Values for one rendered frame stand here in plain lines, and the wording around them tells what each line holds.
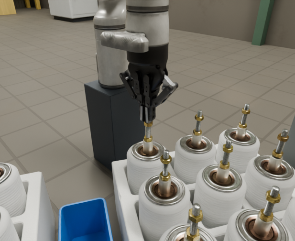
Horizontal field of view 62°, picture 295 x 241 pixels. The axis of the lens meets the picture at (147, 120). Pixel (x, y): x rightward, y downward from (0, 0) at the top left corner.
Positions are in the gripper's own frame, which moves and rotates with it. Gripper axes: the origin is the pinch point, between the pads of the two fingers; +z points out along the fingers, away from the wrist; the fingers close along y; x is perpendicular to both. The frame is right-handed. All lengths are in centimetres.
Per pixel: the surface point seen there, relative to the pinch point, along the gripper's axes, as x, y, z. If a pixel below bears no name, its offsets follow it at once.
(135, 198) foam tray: 7.2, -2.5, 17.1
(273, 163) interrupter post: -10.7, -23.8, 8.2
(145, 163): 3.4, -2.3, 10.1
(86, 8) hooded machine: -245, 318, 17
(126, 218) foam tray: 12.1, -4.3, 17.1
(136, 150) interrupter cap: 1.6, 1.8, 9.6
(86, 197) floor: 4.1, 20.9, 35.1
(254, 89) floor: -116, 7, 35
